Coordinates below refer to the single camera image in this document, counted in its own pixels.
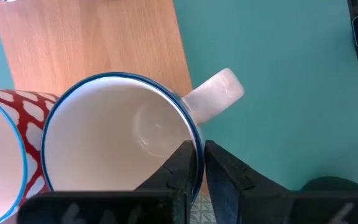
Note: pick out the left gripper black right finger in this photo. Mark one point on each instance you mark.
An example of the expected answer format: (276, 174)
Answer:
(238, 193)

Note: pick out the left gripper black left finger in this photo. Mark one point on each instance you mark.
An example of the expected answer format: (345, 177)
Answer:
(166, 193)

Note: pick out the green table mat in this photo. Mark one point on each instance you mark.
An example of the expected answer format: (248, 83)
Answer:
(275, 93)

